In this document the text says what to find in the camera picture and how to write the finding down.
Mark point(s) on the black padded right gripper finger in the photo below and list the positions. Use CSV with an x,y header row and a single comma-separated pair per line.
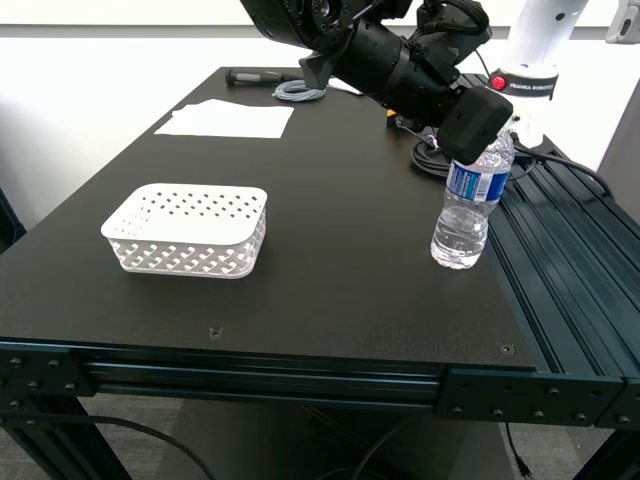
x,y
475,125

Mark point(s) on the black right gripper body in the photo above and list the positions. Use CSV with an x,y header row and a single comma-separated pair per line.
x,y
430,85

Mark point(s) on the black aluminium table frame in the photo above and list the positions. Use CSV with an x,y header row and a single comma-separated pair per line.
x,y
555,260

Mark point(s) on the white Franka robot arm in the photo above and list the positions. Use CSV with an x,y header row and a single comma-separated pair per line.
x,y
535,35

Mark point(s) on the yellow emergency stop red button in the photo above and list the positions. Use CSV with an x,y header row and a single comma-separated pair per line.
x,y
391,119

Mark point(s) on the table top countersunk screw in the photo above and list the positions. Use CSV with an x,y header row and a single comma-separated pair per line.
x,y
506,348
215,332

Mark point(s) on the white printed paper sheet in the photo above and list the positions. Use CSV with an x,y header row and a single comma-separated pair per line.
x,y
235,125
200,106

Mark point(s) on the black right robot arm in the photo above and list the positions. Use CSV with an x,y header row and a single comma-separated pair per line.
x,y
370,55

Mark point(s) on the white booklet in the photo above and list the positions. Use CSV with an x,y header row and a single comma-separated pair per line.
x,y
342,86

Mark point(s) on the white plastic lattice basket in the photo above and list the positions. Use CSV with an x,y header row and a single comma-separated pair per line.
x,y
185,220

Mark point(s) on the clear plastic water bottle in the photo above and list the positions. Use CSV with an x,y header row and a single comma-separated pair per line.
x,y
462,230

